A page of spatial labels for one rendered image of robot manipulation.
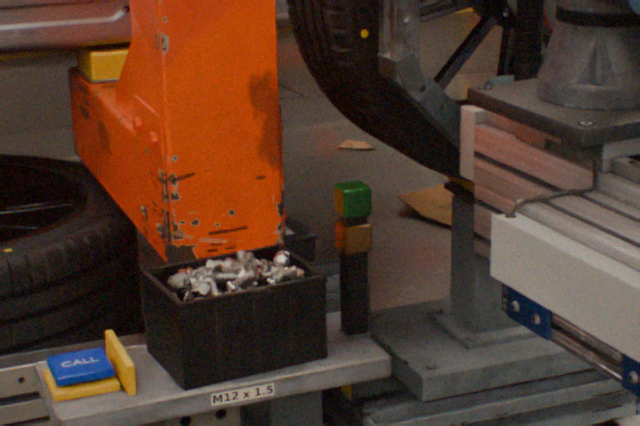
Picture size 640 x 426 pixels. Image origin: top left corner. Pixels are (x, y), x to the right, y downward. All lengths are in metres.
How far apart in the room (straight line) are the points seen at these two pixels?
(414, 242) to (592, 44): 2.07
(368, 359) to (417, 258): 1.66
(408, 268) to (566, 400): 1.06
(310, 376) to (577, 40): 0.55
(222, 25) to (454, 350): 0.80
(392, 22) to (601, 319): 0.80
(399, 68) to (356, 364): 0.47
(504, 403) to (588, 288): 1.00
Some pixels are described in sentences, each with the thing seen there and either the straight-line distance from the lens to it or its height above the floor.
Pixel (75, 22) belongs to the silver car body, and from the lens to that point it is 2.22.
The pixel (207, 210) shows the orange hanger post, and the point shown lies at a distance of 1.78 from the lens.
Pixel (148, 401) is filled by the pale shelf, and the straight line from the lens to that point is 1.61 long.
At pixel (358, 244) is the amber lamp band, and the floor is 0.58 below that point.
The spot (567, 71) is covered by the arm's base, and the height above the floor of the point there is 0.86.
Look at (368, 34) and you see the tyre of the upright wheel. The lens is 1.99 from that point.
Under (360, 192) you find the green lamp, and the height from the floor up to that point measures 0.66.
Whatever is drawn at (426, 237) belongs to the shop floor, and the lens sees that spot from 3.49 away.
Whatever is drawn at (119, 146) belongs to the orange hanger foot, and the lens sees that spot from 2.04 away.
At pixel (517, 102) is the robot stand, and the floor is 0.82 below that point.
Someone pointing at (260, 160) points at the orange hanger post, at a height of 0.67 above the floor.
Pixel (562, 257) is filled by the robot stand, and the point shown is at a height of 0.72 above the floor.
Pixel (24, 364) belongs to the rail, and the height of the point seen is 0.39.
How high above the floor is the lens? 1.16
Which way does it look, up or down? 19 degrees down
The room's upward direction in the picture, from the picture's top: 1 degrees counter-clockwise
